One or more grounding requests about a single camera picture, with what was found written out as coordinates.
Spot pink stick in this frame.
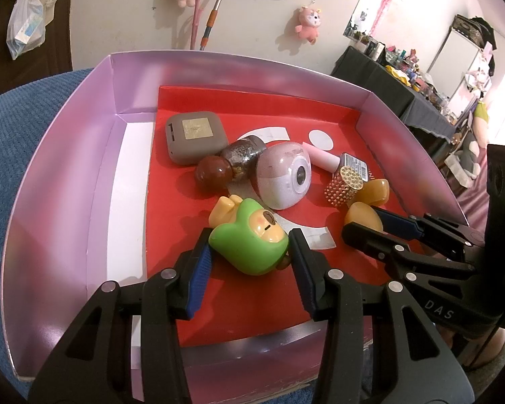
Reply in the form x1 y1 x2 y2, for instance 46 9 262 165
189 0 203 51

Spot gold studded cylinder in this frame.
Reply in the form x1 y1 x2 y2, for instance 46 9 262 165
324 165 365 208

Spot white and pink round camera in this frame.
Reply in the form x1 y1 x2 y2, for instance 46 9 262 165
256 143 313 211

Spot person's right hand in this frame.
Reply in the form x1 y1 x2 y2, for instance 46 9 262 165
440 327 505 372

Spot dark brown door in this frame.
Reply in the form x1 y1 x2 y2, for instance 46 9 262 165
0 0 75 106

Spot blue table cloth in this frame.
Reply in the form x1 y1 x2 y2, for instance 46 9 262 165
0 68 318 404

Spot grey and white plush toy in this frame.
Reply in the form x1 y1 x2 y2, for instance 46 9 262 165
457 139 481 178

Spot pink box with red bottom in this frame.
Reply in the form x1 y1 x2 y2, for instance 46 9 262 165
0 50 470 403

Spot pink nail polish bottle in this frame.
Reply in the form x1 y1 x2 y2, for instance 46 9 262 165
302 141 375 184

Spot dark pink plush toy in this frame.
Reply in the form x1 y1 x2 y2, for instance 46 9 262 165
295 6 323 45

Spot row of cosmetic bottles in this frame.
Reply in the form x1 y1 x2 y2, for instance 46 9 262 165
349 36 452 114

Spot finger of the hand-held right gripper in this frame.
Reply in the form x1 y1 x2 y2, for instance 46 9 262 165
372 206 487 262
341 222 476 287

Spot green and yellow plush toy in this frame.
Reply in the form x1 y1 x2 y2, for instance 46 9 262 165
471 101 491 140

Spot green and yellow toy figure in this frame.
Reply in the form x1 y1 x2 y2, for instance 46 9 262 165
208 195 291 277

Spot grey square case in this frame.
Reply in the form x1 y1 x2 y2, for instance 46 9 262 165
165 111 229 165

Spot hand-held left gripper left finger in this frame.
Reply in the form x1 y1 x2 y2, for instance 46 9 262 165
27 227 213 404

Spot table with dark cloth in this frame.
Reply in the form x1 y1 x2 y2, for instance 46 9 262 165
332 46 458 153

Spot glass bottle with brown ball cap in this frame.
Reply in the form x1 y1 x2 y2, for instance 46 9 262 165
195 135 268 193

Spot dark patterned bag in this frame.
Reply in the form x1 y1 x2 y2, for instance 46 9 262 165
452 14 498 49

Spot mop handle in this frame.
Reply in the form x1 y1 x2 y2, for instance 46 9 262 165
199 0 237 53

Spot white plastic bag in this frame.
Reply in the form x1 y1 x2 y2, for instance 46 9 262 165
6 0 47 60

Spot white cabinet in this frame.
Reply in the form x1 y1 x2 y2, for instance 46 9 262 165
429 29 481 90

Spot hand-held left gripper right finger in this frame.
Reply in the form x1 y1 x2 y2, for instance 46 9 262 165
288 228 474 404

